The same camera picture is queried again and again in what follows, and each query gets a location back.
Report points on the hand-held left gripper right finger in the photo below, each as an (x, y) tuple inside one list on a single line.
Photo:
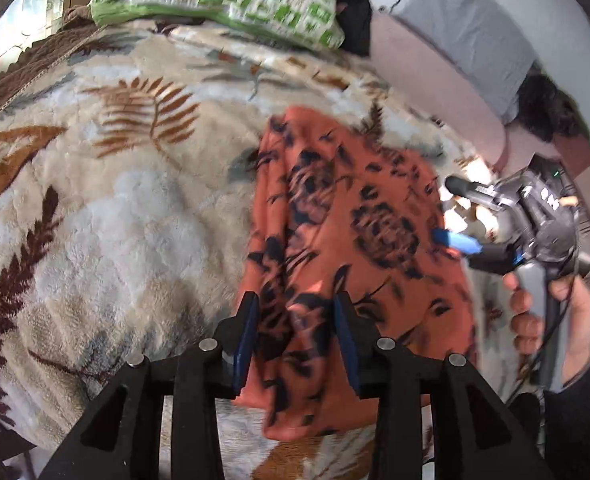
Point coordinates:
[(347, 347)]

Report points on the orange floral garment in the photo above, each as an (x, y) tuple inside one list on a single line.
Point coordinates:
[(355, 260)]

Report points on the dark furry cloth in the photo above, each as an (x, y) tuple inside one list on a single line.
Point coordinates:
[(550, 110)]

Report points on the pink bedsheet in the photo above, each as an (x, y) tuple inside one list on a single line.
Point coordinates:
[(425, 75)]

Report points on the grey pillow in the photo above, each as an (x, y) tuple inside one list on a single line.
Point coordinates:
[(470, 30)]

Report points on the person's right hand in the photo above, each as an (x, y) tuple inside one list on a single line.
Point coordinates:
[(577, 320)]

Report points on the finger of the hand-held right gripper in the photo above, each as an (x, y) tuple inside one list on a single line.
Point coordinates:
[(475, 191), (457, 241)]

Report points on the person's right forearm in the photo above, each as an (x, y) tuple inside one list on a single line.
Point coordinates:
[(582, 425)]

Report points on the window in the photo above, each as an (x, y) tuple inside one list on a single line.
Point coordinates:
[(30, 10)]

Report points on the leaf print fleece blanket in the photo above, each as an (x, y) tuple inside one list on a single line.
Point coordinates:
[(125, 220)]

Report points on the black cloth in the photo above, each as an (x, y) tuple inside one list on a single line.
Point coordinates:
[(352, 5)]

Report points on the brown quilted cover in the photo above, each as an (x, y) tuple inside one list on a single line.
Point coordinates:
[(30, 70)]

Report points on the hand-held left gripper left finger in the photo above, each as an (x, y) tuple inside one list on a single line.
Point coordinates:
[(245, 342)]

